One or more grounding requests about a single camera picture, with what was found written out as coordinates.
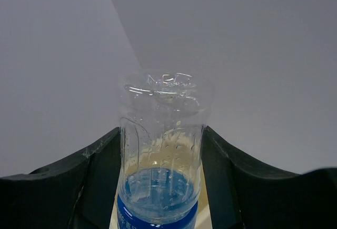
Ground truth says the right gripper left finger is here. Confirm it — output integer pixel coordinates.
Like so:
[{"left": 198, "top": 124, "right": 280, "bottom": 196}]
[{"left": 1, "top": 128, "right": 121, "bottom": 228}]

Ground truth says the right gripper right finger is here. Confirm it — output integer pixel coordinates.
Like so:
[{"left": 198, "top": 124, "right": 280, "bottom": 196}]
[{"left": 201, "top": 127, "right": 336, "bottom": 228}]

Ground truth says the blue label bottle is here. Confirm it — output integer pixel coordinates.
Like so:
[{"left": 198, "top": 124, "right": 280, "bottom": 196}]
[{"left": 116, "top": 71, "right": 214, "bottom": 228}]

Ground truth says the cream plastic bin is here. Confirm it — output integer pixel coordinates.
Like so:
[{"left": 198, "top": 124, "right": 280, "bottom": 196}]
[{"left": 110, "top": 128, "right": 212, "bottom": 228}]

